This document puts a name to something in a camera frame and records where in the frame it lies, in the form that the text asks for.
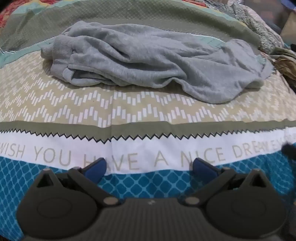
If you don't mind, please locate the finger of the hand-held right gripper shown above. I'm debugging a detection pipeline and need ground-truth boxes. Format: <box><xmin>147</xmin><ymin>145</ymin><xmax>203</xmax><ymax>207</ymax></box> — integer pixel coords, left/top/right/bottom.
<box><xmin>281</xmin><ymin>142</ymin><xmax>296</xmax><ymax>161</ymax></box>

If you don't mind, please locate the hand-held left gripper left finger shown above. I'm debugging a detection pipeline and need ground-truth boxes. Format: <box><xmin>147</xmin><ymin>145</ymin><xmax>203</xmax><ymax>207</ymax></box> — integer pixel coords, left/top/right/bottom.
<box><xmin>36</xmin><ymin>158</ymin><xmax>121</xmax><ymax>206</ymax></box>

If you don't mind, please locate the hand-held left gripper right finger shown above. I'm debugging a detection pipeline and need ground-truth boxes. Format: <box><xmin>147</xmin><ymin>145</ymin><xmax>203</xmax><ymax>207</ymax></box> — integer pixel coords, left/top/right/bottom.
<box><xmin>182</xmin><ymin>158</ymin><xmax>271</xmax><ymax>206</ymax></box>

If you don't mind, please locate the grey sweatshirt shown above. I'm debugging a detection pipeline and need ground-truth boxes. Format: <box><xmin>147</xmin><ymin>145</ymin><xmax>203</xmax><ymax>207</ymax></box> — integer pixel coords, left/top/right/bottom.
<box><xmin>41</xmin><ymin>20</ymin><xmax>275</xmax><ymax>104</ymax></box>

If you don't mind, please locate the patterned zigzag bedspread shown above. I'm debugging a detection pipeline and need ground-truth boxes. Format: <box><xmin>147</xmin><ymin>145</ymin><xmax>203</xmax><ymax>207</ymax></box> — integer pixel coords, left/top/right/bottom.
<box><xmin>0</xmin><ymin>0</ymin><xmax>296</xmax><ymax>241</ymax></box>

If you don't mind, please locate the olive crumpled garment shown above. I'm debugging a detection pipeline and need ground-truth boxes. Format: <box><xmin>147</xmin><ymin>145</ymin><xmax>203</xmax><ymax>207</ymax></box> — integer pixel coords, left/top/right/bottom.
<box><xmin>269</xmin><ymin>46</ymin><xmax>296</xmax><ymax>90</ymax></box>

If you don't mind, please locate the cardboard box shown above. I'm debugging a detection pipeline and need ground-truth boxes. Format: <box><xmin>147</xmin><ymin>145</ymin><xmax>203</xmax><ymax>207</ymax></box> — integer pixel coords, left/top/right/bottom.
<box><xmin>279</xmin><ymin>4</ymin><xmax>296</xmax><ymax>47</ymax></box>

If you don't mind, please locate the grey floral blanket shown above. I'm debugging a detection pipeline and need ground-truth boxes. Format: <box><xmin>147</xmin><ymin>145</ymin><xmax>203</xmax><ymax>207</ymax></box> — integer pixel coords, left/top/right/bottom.
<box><xmin>216</xmin><ymin>0</ymin><xmax>285</xmax><ymax>56</ymax></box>

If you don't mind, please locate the red floral bedsheet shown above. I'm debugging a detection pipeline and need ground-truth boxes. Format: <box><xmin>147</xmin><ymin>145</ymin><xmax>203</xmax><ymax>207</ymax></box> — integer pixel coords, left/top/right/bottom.
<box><xmin>0</xmin><ymin>0</ymin><xmax>210</xmax><ymax>26</ymax></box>

